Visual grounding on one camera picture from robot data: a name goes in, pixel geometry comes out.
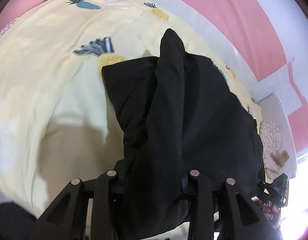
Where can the large black garment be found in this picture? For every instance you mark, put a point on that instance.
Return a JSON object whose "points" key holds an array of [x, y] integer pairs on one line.
{"points": [[177, 114]]}

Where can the white bed side rail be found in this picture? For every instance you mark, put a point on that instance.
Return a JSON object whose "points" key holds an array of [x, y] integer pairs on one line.
{"points": [[237, 21]]}

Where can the person's right hand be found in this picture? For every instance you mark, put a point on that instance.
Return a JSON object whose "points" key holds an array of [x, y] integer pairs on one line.
{"points": [[272, 213]]}

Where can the floral patterned pillow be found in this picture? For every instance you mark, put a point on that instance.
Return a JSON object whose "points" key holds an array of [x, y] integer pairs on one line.
{"points": [[270, 134]]}

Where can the white bed headboard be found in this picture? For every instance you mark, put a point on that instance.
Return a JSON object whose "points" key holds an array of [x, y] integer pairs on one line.
{"points": [[272, 110]]}

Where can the brown plush toy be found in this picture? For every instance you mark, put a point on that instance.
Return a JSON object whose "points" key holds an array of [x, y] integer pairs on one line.
{"points": [[281, 158]]}

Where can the yellow pineapple print bedsheet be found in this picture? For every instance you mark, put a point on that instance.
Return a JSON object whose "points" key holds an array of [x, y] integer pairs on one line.
{"points": [[61, 146]]}

